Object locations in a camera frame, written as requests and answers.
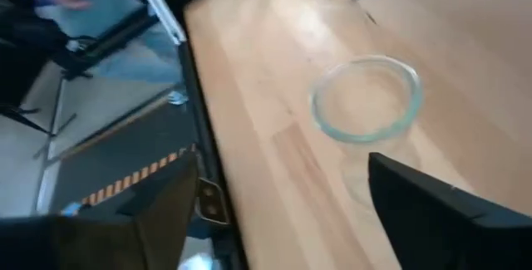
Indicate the aluminium extrusion rail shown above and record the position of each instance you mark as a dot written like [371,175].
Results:
[160,10]

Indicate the black table frame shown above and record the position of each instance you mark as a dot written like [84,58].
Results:
[193,91]

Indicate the metal bracket plate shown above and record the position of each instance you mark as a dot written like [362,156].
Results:
[210,201]

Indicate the orange black hazard strip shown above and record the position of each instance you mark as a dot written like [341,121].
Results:
[137,175]

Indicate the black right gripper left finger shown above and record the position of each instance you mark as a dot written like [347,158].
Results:
[104,241]

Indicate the large clear glass vase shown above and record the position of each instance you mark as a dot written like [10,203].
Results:
[365,138]

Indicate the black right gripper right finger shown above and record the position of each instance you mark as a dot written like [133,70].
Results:
[449,237]

